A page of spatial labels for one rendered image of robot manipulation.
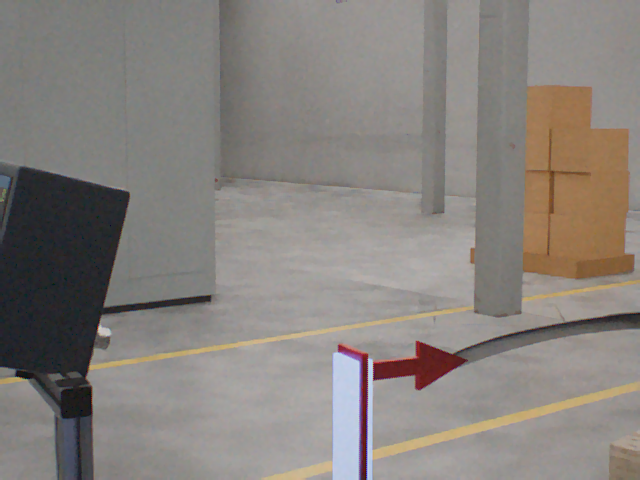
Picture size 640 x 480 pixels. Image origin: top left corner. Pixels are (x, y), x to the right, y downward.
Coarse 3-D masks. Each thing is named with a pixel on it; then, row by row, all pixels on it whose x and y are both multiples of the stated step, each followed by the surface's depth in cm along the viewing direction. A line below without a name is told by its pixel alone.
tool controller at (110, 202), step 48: (0, 192) 100; (48, 192) 97; (96, 192) 99; (0, 240) 96; (48, 240) 98; (96, 240) 100; (0, 288) 96; (48, 288) 98; (96, 288) 100; (0, 336) 97; (48, 336) 99; (96, 336) 101
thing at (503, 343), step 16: (576, 320) 48; (592, 320) 47; (608, 320) 47; (624, 320) 46; (512, 336) 52; (528, 336) 52; (544, 336) 53; (560, 336) 55; (464, 352) 57; (480, 352) 58; (496, 352) 61
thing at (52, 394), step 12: (72, 372) 100; (36, 384) 104; (48, 384) 99; (48, 396) 99; (60, 396) 94; (72, 396) 95; (84, 396) 95; (60, 408) 94; (72, 408) 95; (84, 408) 95
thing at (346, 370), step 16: (336, 368) 49; (352, 368) 47; (336, 384) 49; (352, 384) 47; (336, 400) 49; (352, 400) 47; (336, 416) 49; (352, 416) 47; (336, 432) 49; (352, 432) 48; (336, 448) 49; (352, 448) 48; (336, 464) 49; (352, 464) 48
